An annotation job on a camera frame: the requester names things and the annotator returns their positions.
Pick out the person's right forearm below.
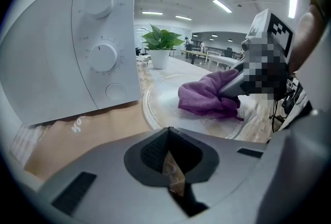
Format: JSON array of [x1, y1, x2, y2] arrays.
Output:
[[289, 4, 327, 73]]

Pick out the white table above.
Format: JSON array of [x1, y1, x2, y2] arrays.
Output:
[[206, 54, 244, 68]]

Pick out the beige checked tablecloth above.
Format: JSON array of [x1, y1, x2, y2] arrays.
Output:
[[10, 56, 275, 183]]

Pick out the yellow-topped pedestal table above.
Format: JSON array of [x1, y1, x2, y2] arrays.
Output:
[[180, 49, 207, 65]]

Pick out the white microwave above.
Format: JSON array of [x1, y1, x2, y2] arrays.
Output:
[[0, 0, 142, 126]]

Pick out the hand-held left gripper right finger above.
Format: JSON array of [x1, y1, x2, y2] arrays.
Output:
[[168, 127, 268, 224]]

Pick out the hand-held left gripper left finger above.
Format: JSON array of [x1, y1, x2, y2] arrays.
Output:
[[38, 127, 188, 224]]

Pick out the clear glass plate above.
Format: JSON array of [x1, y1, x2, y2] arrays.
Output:
[[142, 72, 246, 140]]

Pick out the purple cloth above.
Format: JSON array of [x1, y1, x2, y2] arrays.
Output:
[[177, 69, 245, 122]]

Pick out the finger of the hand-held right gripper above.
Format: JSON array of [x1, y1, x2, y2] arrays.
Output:
[[217, 61, 249, 99]]

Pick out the green potted plant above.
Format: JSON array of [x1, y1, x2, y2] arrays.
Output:
[[141, 23, 185, 70]]

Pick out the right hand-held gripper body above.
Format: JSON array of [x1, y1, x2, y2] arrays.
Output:
[[240, 9, 295, 101]]

